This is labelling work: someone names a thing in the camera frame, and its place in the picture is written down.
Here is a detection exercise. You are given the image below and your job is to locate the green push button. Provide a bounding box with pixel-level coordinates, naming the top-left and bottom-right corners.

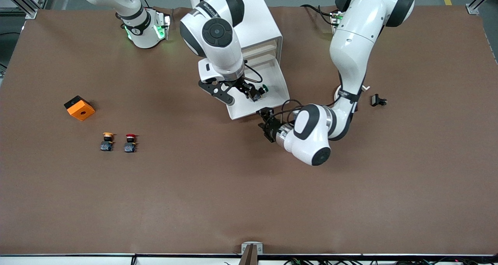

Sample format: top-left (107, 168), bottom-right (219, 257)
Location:
top-left (254, 84), bottom-right (270, 102)

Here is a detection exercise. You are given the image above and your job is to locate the yellow push button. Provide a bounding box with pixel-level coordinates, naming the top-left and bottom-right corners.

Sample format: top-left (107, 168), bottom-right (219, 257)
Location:
top-left (100, 132), bottom-right (115, 152)

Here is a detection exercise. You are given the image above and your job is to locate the orange button box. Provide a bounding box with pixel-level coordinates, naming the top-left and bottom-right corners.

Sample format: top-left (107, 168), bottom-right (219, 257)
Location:
top-left (64, 95), bottom-right (96, 121)

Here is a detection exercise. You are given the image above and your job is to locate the brown table mat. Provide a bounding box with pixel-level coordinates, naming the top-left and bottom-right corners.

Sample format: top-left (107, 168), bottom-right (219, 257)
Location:
top-left (0, 5), bottom-right (498, 256)

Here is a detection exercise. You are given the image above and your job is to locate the white curved plastic piece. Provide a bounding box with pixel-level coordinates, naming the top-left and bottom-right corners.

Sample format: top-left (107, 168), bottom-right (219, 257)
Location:
top-left (334, 84), bottom-right (371, 102)

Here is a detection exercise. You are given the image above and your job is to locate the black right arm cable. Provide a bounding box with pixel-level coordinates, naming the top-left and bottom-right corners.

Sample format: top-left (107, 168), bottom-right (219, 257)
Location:
top-left (243, 61), bottom-right (264, 83)

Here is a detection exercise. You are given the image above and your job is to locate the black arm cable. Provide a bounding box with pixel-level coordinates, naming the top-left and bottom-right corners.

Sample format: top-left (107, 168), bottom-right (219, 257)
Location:
top-left (243, 61), bottom-right (264, 83)
top-left (270, 99), bottom-right (308, 123)

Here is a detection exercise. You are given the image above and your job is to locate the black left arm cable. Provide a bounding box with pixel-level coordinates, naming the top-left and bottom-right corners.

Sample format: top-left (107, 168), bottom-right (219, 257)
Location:
top-left (270, 99), bottom-right (308, 123)

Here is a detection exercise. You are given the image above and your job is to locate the black base cable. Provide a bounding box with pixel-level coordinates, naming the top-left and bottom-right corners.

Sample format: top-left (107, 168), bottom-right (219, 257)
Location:
top-left (300, 4), bottom-right (336, 24)

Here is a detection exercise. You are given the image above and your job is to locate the grey metal bracket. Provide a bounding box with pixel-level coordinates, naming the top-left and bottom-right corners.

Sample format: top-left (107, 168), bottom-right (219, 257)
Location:
top-left (241, 242), bottom-right (263, 255)

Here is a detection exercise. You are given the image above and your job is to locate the aluminium frame profile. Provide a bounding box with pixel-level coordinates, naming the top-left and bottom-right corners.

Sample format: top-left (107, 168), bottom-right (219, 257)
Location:
top-left (465, 0), bottom-right (498, 16)
top-left (0, 0), bottom-right (53, 19)

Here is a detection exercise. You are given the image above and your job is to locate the white table edge rail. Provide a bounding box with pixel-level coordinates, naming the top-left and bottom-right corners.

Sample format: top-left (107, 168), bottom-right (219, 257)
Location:
top-left (0, 253), bottom-right (498, 265)

